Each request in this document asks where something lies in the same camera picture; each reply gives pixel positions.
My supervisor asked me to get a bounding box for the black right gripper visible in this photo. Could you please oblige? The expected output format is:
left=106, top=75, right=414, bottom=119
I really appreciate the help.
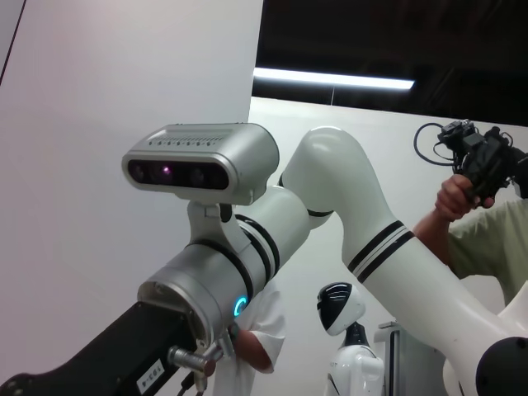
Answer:
left=0, top=300, right=197, bottom=396

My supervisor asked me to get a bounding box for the black handheld controller rig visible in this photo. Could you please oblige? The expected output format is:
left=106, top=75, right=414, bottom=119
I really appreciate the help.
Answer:
left=435, top=118, right=528, bottom=207

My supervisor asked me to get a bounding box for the bare person forearm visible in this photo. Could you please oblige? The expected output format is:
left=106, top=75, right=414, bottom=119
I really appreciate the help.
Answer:
left=412, top=208, right=460, bottom=278

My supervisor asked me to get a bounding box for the bare person hand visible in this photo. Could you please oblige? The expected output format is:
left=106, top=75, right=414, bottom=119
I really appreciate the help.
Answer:
left=435, top=172, right=496, bottom=223

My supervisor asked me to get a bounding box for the person in white shirt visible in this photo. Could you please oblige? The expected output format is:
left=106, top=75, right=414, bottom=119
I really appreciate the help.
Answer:
left=214, top=280, right=288, bottom=396

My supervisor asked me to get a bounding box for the white humanoid robot black face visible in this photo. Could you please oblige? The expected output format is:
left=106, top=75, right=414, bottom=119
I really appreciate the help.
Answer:
left=316, top=281, right=385, bottom=396

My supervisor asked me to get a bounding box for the long ceiling light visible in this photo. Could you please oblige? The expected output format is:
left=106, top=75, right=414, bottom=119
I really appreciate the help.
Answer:
left=252, top=66, right=416, bottom=91

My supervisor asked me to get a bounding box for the olive green shirt person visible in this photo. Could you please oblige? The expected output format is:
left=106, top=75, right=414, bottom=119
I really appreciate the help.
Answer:
left=447, top=200, right=528, bottom=309

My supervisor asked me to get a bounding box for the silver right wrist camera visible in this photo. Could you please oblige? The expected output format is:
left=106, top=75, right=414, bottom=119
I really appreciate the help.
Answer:
left=121, top=122, right=281, bottom=259

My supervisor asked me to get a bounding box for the grey metal frame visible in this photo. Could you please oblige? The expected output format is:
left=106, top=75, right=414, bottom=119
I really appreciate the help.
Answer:
left=378, top=321, right=404, bottom=396

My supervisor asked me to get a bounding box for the black looped cable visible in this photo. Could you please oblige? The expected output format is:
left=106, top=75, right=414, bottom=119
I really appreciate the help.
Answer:
left=413, top=121, right=455, bottom=168

